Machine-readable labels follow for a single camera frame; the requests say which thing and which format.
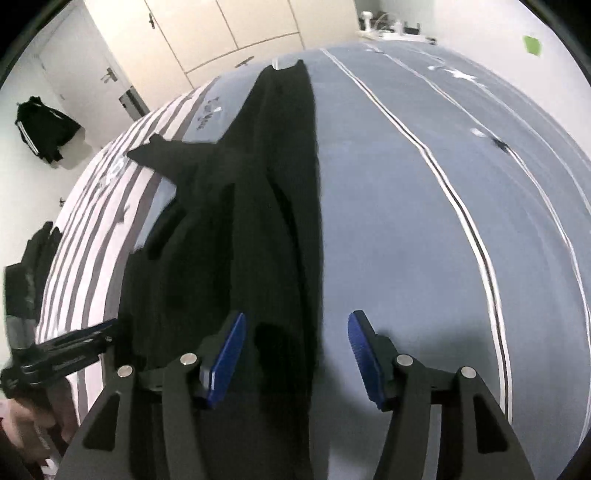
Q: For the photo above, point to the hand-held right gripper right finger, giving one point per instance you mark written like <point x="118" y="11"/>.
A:
<point x="364" y="360"/>

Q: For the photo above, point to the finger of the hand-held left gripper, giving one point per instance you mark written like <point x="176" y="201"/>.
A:
<point x="69" y="348"/>

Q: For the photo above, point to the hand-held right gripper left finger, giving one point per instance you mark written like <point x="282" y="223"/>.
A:
<point x="228" y="360"/>

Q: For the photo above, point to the black garment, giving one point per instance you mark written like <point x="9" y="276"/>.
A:
<point x="258" y="230"/>

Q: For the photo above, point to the person's left hand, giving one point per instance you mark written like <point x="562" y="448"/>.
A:
<point x="23" y="424"/>

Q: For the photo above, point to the striped and blue bed sheet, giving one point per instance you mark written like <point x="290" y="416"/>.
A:
<point x="415" y="207"/>

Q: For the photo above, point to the black jacket with white stripes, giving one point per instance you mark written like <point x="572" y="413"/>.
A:
<point x="44" y="131"/>

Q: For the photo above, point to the white door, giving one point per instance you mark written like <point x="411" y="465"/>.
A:
<point x="83" y="101"/>

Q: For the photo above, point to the grey suitcase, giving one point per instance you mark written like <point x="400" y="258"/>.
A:
<point x="134" y="104"/>

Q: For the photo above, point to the cream wardrobe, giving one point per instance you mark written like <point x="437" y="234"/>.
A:
<point x="207" y="32"/>

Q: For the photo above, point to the white desk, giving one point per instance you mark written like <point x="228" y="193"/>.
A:
<point x="369" y="33"/>

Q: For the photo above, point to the small white fan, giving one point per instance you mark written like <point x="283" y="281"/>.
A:
<point x="367" y="18"/>

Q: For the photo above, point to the green wall sticker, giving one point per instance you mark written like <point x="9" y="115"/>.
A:
<point x="532" y="45"/>

